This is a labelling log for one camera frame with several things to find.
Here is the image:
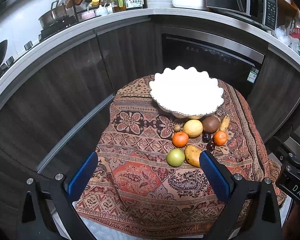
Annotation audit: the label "small yellow banana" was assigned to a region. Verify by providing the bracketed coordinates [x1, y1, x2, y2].
[219, 115, 231, 132]

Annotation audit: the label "orange tangerine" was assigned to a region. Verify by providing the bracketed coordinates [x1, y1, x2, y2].
[172, 132, 189, 148]
[213, 131, 227, 146]

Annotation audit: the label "dark plum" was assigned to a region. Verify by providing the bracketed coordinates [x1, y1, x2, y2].
[202, 132, 211, 143]
[206, 141, 216, 152]

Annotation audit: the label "brown round kiwi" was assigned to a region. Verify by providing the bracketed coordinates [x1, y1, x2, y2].
[202, 116, 220, 134]

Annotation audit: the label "large yellow lemon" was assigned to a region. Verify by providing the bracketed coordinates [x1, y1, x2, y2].
[183, 119, 203, 138]

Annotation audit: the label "yellow mango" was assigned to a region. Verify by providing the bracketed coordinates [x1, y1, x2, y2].
[184, 145, 202, 167]

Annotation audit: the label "green apple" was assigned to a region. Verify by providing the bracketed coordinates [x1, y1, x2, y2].
[166, 148, 185, 167]

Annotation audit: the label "green energy label sticker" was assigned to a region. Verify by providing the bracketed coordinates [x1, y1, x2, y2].
[247, 67, 259, 83]

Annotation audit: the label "black built-in dishwasher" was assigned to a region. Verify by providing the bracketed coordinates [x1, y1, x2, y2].
[161, 26, 264, 98]

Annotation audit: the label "white scalloped fruit bowl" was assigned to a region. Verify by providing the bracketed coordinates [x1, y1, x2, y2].
[149, 66, 224, 119]

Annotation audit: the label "plastic bags on counter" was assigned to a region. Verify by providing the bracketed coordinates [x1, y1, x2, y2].
[271, 18, 300, 55]

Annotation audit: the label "patterned paisley tablecloth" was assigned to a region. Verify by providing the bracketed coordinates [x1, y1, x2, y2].
[75, 75, 280, 239]

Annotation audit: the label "black microwave oven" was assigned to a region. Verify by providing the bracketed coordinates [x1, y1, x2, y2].
[206, 0, 278, 30]

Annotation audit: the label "black gas stove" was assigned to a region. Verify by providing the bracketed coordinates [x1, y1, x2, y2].
[38, 16, 77, 42]

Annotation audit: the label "steel cooking pot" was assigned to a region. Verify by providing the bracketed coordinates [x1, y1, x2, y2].
[38, 0, 67, 29]

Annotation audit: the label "green lid oil bottle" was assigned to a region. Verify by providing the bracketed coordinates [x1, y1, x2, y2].
[111, 0, 126, 12]

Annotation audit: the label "yellow cap bottle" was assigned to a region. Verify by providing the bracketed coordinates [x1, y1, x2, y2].
[90, 0, 100, 7]

